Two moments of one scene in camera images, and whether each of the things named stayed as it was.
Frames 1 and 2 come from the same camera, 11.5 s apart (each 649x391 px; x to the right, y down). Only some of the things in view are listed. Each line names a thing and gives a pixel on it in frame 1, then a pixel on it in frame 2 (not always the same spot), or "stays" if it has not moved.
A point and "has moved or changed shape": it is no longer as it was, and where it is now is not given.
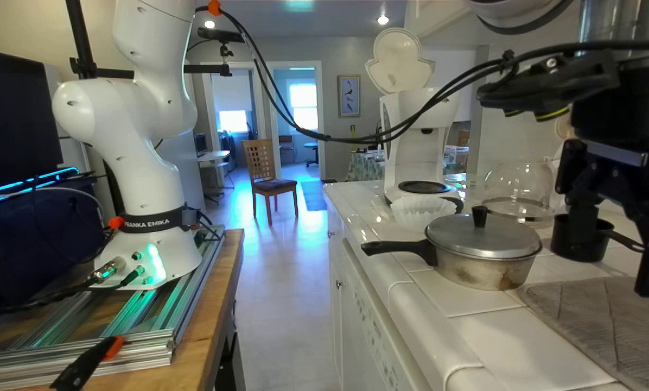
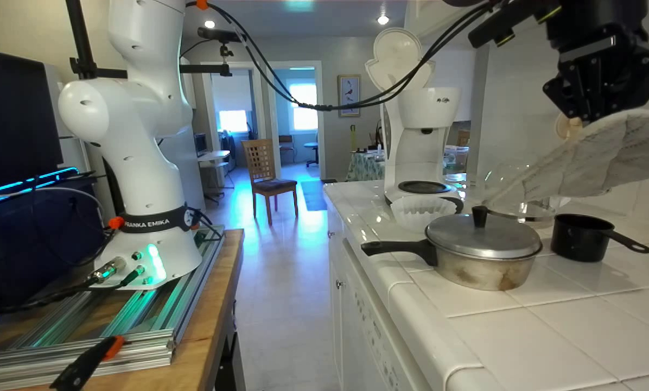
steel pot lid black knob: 480,236 stays
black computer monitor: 16,119 stays
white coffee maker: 414,160 stays
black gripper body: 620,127 to 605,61
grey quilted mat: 609,320 has moved or changed shape
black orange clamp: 88,362 stays
